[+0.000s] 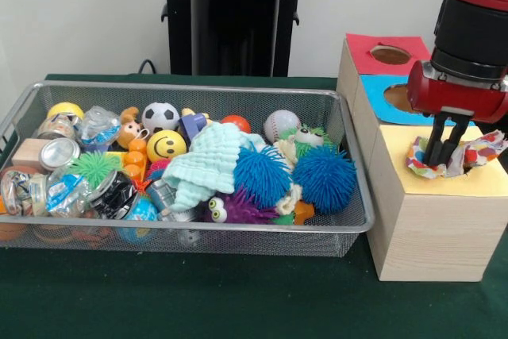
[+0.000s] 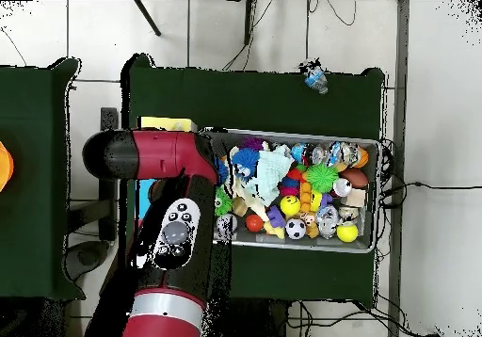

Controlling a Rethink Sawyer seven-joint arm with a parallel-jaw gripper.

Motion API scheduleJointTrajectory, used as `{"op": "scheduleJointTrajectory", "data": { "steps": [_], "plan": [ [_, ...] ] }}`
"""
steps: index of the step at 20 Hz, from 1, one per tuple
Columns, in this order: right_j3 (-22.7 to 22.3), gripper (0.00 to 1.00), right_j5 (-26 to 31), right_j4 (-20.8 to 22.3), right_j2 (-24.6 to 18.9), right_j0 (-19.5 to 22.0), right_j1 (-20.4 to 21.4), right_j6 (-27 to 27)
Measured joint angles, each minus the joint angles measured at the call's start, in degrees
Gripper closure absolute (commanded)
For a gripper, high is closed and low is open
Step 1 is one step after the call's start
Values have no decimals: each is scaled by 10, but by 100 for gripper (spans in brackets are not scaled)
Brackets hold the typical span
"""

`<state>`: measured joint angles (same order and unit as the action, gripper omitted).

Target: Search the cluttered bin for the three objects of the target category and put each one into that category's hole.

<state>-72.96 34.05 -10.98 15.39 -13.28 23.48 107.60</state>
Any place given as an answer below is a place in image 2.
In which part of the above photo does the light blue knitted cloth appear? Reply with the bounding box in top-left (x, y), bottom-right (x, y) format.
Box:
top-left (244, 144), bottom-right (296, 207)

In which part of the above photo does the yellow smiley ball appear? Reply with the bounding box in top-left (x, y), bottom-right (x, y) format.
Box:
top-left (280, 195), bottom-right (302, 217)

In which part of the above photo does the wooden box with three holes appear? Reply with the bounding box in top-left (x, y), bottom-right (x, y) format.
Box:
top-left (132, 116), bottom-right (198, 270)

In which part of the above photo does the silver mesh bin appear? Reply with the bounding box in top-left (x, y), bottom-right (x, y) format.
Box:
top-left (204, 127), bottom-right (381, 254)

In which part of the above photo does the blue spiky ball with eyes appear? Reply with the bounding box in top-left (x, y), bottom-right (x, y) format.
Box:
top-left (230, 146), bottom-right (261, 178)

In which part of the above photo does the green spiky toy with eyes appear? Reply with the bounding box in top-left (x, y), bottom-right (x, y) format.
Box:
top-left (214, 185), bottom-right (235, 217)

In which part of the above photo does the purple spiky toy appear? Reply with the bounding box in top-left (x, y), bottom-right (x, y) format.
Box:
top-left (239, 136), bottom-right (265, 152)

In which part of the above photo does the orange red ball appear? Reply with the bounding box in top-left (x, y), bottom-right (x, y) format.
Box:
top-left (245, 213), bottom-right (265, 233)

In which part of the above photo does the white baseball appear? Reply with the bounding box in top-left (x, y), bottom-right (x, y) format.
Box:
top-left (216, 213), bottom-right (239, 235)

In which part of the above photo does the black and white soccer ball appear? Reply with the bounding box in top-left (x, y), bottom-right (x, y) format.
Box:
top-left (284, 217), bottom-right (307, 240)

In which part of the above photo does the green spiky ball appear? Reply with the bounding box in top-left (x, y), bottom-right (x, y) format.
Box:
top-left (305, 161), bottom-right (339, 194)

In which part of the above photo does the dark green table cloth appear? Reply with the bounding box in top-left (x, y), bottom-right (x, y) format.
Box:
top-left (118, 52), bottom-right (386, 303)

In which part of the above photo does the crushed clear plastic bottle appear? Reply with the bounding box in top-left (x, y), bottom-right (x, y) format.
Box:
top-left (302, 63), bottom-right (329, 95)

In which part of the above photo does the black stand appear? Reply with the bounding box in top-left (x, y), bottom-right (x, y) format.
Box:
top-left (67, 106), bottom-right (121, 242)

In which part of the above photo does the black tripod leg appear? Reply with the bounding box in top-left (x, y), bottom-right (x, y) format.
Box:
top-left (243, 0), bottom-right (258, 47)
top-left (134, 0), bottom-right (162, 37)

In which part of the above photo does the grey round floor base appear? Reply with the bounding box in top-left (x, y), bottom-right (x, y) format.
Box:
top-left (62, 239), bottom-right (111, 282)

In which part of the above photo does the green covered side table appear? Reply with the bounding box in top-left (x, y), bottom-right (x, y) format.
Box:
top-left (0, 56), bottom-right (87, 301)

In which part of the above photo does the orange object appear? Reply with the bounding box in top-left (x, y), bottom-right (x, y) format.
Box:
top-left (0, 140), bottom-right (15, 193)

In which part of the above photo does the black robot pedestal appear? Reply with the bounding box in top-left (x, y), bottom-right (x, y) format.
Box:
top-left (225, 298), bottom-right (293, 337)

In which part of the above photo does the black cable bundle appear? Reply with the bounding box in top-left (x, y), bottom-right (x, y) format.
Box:
top-left (378, 138), bottom-right (482, 263)

